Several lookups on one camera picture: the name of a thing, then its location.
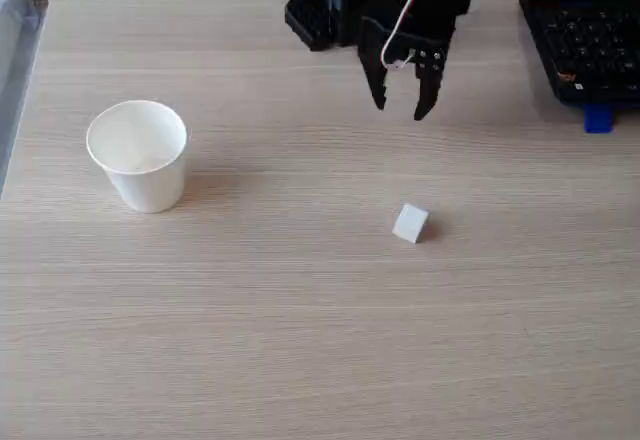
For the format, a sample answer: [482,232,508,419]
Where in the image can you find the red white servo cable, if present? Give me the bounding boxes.
[380,0,449,70]

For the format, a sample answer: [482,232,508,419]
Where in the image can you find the clear plastic bag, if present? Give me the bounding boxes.
[0,0,50,161]

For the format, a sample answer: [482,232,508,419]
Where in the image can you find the white paper cup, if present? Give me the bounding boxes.
[85,99,189,214]

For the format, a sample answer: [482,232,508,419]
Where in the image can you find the white block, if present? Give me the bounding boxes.
[391,202,431,246]

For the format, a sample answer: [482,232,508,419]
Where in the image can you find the blue plastic piece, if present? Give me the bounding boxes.
[583,103,615,135]

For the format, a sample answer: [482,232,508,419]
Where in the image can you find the black keyboard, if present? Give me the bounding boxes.
[518,0,640,110]

